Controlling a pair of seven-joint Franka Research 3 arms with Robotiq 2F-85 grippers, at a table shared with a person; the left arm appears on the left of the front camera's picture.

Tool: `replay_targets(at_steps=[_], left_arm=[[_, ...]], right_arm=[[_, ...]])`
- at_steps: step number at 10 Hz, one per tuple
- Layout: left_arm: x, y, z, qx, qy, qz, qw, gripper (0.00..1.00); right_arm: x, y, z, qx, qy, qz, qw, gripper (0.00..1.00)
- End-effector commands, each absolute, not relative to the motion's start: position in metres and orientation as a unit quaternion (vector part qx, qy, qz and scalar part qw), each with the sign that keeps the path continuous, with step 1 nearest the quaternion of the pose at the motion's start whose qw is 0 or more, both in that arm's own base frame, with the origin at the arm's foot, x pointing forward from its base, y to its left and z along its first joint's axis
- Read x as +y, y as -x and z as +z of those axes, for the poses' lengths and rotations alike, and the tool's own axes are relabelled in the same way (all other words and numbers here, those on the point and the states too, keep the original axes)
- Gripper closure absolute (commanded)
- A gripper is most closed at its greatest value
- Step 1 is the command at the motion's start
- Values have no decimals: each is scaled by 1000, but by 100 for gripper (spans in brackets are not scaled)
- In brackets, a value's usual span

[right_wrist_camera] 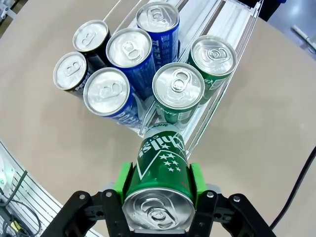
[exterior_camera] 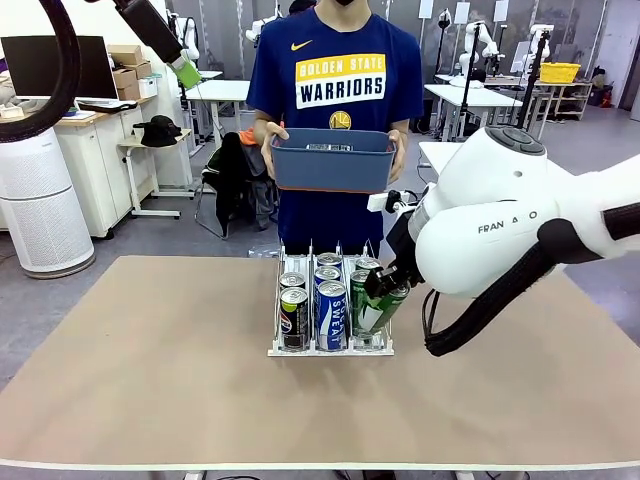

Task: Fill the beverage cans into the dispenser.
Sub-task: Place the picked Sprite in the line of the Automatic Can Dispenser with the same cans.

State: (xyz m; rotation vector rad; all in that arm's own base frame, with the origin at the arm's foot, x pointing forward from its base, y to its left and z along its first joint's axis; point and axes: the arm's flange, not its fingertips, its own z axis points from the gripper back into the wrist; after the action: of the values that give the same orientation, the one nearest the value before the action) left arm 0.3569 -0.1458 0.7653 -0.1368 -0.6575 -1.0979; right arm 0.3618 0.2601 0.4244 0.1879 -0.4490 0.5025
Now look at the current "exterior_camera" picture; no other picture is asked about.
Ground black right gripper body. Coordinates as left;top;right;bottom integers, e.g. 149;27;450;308
387;217;426;287

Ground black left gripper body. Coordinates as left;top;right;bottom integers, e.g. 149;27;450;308
112;0;171;41

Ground grey-blue basket orange handles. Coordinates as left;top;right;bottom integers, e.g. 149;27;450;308
269;128;399;195

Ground person's left hand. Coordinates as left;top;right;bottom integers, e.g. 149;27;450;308
384;128;411;184

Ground person's right hand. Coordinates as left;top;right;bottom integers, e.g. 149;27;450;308
259;121;290;179

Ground white desk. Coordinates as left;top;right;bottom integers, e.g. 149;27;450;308
183;78;251;146
424;82;524;144

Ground black hat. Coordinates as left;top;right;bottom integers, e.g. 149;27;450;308
132;113;184;147

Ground small wooden side table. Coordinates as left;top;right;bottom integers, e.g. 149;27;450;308
117;128;194;219

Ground large white side table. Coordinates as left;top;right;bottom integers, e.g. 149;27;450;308
418;141;471;181

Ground black computer monitor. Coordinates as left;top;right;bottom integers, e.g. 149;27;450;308
0;35;119;100

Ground black jacket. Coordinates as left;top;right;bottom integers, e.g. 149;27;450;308
202;130;281;239

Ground grey garment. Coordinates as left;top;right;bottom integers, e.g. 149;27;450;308
242;144;274;177

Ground clear plastic bag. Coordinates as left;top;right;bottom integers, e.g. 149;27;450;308
247;241;282;259

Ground black chair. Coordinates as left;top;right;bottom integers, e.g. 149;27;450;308
193;130;281;240

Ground person in blue shirt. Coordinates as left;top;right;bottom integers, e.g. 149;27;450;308
244;0;426;256

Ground thin black pole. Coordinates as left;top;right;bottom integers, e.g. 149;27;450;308
462;22;481;141

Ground white air purifier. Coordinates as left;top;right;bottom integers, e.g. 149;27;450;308
0;127;96;280

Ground low wooden shelf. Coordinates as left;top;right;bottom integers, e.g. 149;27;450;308
532;79;594;121

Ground yellow plastic basket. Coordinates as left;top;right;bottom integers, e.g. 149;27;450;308
539;61;582;84

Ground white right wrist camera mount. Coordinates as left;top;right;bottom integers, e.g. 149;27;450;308
367;189;431;214

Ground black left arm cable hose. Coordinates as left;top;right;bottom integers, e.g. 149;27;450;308
0;0;84;144

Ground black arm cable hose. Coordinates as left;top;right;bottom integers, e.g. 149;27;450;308
0;0;84;144
422;202;640;359

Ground white wire can dispenser rack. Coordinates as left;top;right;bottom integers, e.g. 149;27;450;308
266;237;396;359

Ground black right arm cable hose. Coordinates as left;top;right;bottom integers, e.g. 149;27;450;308
422;202;640;359

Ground black camera stand pole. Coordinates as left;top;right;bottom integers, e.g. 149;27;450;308
517;29;551;132

